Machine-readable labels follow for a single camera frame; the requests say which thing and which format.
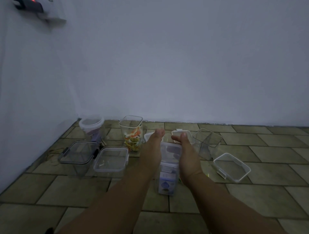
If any low square clear container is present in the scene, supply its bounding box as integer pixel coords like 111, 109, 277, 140
94, 148, 128, 179

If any person's right forearm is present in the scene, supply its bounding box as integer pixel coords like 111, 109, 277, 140
186, 170, 288, 234

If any tall clear jar with snacks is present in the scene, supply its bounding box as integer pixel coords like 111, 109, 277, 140
119, 115, 143, 153

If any large tall clear container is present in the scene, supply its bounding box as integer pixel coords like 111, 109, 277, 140
158, 142, 183, 196

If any shallow rectangular clear container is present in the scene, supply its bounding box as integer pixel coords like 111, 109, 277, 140
213, 152, 251, 183

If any wide clear plastic container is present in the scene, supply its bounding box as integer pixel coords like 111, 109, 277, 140
60, 142, 98, 179

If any person's left forearm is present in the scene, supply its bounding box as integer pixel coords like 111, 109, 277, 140
54, 167, 155, 234

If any square clear plastic container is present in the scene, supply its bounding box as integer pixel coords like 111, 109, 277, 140
192, 128, 223, 161

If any black wall-mounted device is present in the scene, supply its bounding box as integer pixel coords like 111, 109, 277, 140
13, 0, 44, 13

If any heap of colorful snack packets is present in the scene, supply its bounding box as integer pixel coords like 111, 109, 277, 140
124, 128, 142, 152

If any large white-rimmed lid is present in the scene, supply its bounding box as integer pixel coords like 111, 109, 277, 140
159, 141, 183, 167

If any rectangular white-rimmed lid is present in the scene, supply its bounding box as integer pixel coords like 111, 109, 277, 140
171, 130, 192, 146

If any person's left hand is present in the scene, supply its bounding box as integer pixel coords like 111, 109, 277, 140
138, 129, 166, 179

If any person's right hand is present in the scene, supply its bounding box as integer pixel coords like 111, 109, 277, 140
171, 132, 204, 186

